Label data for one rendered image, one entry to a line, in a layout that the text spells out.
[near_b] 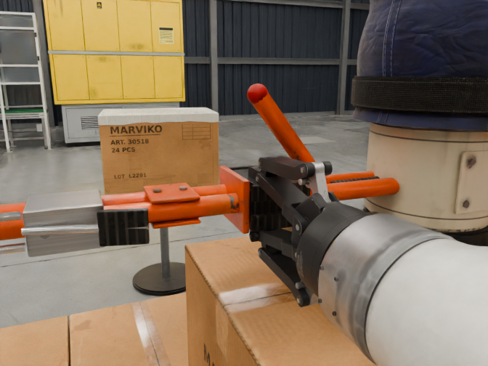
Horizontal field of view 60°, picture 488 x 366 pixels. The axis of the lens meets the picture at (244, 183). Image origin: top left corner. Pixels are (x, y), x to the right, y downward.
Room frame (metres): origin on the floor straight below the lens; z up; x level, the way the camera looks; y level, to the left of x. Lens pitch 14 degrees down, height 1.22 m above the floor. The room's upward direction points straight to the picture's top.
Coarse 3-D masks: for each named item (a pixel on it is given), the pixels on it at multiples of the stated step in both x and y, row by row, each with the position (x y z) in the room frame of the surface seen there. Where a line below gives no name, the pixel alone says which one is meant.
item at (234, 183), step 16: (224, 176) 0.48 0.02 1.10; (240, 176) 0.44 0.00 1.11; (240, 192) 0.43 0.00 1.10; (256, 192) 0.42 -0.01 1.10; (304, 192) 0.44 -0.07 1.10; (240, 208) 0.43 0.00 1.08; (256, 208) 0.43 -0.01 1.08; (272, 208) 0.44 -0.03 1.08; (240, 224) 0.43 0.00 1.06; (256, 224) 0.42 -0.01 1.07; (272, 224) 0.43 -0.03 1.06; (288, 224) 0.44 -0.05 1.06
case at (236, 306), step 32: (192, 256) 0.59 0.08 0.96; (224, 256) 0.59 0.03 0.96; (256, 256) 0.59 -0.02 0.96; (192, 288) 0.59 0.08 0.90; (224, 288) 0.49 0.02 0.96; (256, 288) 0.49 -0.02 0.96; (288, 288) 0.49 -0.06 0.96; (192, 320) 0.59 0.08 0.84; (224, 320) 0.44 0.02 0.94; (256, 320) 0.42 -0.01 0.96; (288, 320) 0.42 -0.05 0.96; (320, 320) 0.42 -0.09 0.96; (192, 352) 0.60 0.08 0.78; (224, 352) 0.44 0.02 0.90; (256, 352) 0.36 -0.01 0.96; (288, 352) 0.36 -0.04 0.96; (320, 352) 0.36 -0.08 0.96; (352, 352) 0.36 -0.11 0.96
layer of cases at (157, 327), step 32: (64, 320) 1.06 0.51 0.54; (96, 320) 1.06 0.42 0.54; (128, 320) 1.06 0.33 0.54; (160, 320) 1.06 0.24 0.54; (0, 352) 0.92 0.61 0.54; (32, 352) 0.92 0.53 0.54; (64, 352) 0.92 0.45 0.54; (96, 352) 0.92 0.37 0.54; (128, 352) 0.92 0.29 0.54; (160, 352) 0.92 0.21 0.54
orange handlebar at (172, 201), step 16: (336, 176) 0.53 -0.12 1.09; (352, 176) 0.54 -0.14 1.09; (368, 176) 0.54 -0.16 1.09; (144, 192) 0.45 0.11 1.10; (160, 192) 0.43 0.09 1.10; (176, 192) 0.43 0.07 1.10; (192, 192) 0.43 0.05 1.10; (208, 192) 0.47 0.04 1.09; (224, 192) 0.47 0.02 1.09; (336, 192) 0.48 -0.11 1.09; (352, 192) 0.49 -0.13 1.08; (368, 192) 0.49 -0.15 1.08; (384, 192) 0.50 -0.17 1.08; (0, 208) 0.39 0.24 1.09; (16, 208) 0.40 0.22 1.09; (112, 208) 0.39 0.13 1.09; (160, 208) 0.41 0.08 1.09; (176, 208) 0.41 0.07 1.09; (192, 208) 0.42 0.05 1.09; (208, 208) 0.42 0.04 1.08; (224, 208) 0.43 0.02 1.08; (0, 224) 0.35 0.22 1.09; (16, 224) 0.36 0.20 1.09; (160, 224) 0.40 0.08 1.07; (176, 224) 0.41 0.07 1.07
